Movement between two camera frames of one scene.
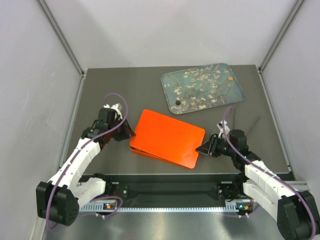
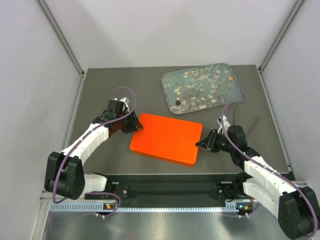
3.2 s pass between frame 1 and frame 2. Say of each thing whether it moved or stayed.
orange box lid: stayed
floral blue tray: stayed
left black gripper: moved
